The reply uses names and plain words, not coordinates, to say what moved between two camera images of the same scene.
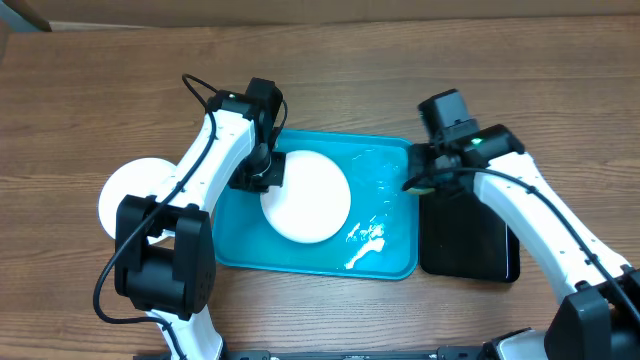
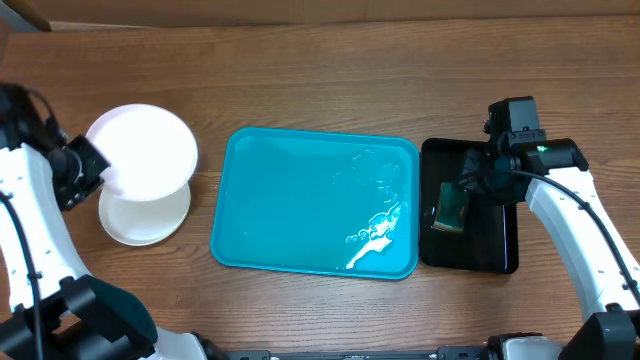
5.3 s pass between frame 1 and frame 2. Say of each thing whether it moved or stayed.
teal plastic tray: stayed
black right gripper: moved
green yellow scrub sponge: moved
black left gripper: moved
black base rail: stayed
